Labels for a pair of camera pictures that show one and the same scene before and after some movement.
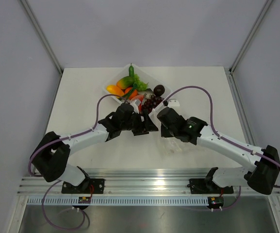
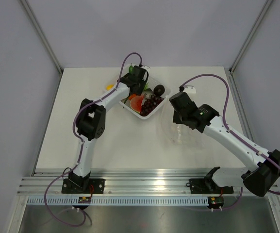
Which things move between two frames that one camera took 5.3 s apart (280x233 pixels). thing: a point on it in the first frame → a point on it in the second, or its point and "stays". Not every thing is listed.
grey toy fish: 148,93 stays
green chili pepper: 131,71 stays
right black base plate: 200,186 stays
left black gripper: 144,127 → 142,83
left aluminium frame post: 40,31 stays
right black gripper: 164,133 → 176,119
